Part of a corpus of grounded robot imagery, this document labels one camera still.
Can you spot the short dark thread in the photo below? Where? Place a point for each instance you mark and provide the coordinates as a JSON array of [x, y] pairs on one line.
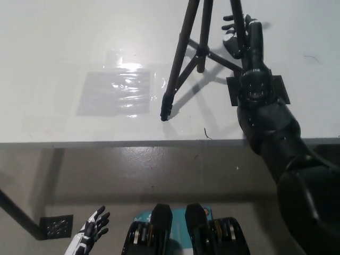
[[207, 134]]

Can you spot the clear tape patch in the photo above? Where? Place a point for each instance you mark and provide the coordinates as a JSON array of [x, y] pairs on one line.
[[114, 93]]

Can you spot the black tape patch on table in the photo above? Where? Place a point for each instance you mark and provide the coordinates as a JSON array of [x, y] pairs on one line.
[[280, 86]]

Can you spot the white and black right hand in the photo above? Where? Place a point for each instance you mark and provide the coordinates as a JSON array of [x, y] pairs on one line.
[[231, 42]]

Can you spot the white and black left hand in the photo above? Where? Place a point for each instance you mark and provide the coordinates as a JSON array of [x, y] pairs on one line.
[[94, 227]]

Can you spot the bronze and black camera tripod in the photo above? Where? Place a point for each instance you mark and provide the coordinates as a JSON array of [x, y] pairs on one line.
[[176, 63]]

